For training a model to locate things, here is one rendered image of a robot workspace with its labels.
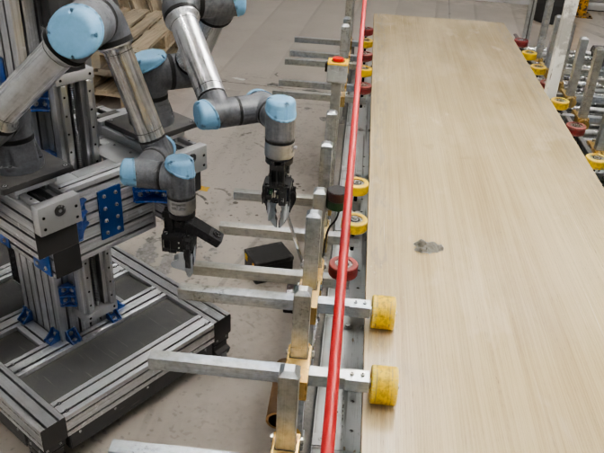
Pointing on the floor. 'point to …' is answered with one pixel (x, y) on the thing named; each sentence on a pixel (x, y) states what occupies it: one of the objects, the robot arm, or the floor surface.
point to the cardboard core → (273, 403)
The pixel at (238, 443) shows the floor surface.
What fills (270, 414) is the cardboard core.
